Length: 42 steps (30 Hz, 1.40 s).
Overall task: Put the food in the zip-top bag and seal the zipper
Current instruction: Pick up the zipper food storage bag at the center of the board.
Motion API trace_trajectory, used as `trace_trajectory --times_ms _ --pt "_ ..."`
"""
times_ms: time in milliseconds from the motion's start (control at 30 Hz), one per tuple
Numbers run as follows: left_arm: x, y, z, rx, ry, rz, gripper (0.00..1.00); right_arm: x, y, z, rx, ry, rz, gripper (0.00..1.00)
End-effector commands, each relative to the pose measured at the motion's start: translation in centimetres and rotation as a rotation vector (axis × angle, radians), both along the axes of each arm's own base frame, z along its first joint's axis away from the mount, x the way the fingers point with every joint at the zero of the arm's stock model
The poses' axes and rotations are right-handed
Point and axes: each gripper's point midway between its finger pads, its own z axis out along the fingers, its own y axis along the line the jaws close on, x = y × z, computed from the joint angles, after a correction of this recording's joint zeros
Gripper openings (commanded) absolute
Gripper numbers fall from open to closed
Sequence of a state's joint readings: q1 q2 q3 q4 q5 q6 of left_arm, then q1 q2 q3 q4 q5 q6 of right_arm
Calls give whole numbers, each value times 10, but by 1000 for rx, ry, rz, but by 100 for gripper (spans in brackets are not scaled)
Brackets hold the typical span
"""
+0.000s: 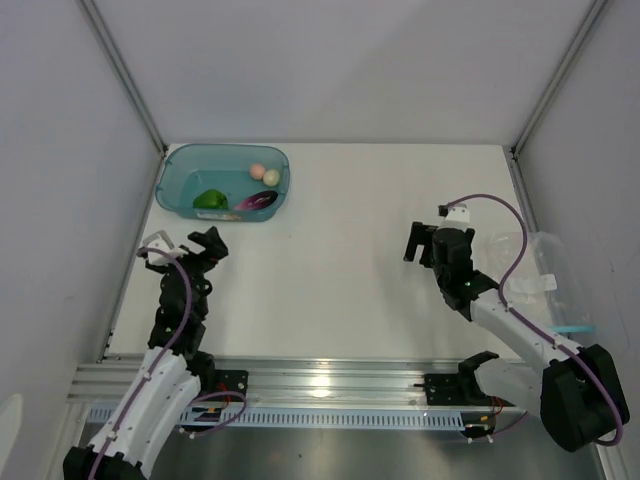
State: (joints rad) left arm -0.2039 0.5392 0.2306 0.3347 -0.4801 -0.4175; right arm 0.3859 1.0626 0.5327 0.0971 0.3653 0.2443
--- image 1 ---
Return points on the clear zip top bag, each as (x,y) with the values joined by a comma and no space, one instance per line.
(544,286)

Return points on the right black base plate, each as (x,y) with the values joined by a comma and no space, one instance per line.
(452,390)

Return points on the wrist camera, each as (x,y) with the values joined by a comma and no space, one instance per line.
(157,249)
(454,217)

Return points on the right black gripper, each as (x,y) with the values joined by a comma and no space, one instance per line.
(420,234)

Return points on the aluminium mounting rail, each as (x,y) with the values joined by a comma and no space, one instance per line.
(291,382)

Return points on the purple eggplant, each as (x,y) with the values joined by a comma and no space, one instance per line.
(258,201)

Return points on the slotted white cable duct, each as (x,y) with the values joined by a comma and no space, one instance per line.
(428,420)

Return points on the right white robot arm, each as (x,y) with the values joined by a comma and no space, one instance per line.
(574,390)

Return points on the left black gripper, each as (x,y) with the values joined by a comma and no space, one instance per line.
(214,250)

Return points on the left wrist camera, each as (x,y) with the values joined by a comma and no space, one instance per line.
(157,249)

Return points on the aluminium frame post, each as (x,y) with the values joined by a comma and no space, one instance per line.
(578,41)
(114,57)

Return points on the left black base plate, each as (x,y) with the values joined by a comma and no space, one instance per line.
(220,387)

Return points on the green bell pepper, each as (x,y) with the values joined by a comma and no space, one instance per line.
(211,199)

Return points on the white egg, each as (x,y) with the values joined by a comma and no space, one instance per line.
(271,177)

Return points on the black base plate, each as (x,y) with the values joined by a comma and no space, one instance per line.
(452,390)
(220,387)

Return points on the teal plastic bin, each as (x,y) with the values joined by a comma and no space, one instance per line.
(191,169)

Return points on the pink egg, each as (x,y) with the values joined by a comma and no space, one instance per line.
(257,171)

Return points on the right aluminium frame post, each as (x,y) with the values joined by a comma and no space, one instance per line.
(578,41)

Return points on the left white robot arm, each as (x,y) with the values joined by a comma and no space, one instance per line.
(173,372)

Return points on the left aluminium frame post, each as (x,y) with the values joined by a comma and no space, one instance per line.
(114,57)

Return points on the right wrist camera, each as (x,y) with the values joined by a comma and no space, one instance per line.
(454,217)

